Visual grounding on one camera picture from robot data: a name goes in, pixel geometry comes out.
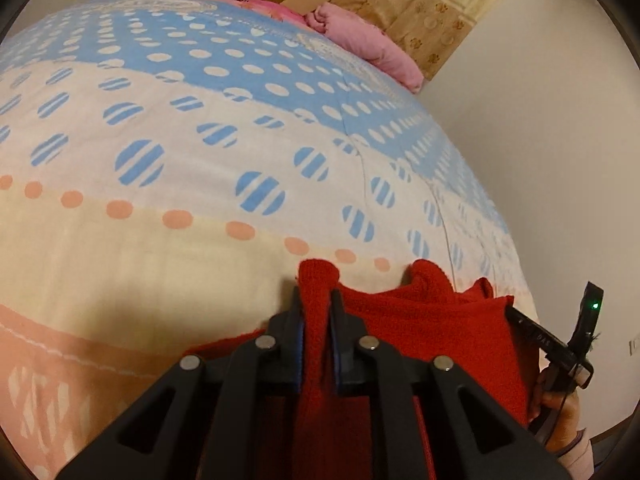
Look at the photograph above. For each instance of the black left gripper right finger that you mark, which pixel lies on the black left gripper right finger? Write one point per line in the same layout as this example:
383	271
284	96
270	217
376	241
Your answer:
429	420

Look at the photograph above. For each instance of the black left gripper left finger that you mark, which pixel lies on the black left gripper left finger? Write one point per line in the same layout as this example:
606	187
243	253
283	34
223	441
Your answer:
198	420

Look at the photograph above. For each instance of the red knit sweater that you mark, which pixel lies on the red knit sweater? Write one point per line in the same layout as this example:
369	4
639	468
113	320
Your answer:
322	435

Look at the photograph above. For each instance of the right hand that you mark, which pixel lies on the right hand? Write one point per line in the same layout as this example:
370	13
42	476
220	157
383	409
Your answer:
566	407

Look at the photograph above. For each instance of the pink sleeve cuff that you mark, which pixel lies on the pink sleeve cuff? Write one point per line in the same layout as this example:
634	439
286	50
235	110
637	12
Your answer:
577	458

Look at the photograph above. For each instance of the blue pink dotted bedspread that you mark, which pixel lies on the blue pink dotted bedspread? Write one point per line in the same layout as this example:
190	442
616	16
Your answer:
165	167

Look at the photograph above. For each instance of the pink pillow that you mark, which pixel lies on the pink pillow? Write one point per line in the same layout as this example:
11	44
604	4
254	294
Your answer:
361	38

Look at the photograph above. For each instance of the white wall socket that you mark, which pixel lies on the white wall socket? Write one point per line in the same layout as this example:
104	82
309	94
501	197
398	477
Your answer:
634	345

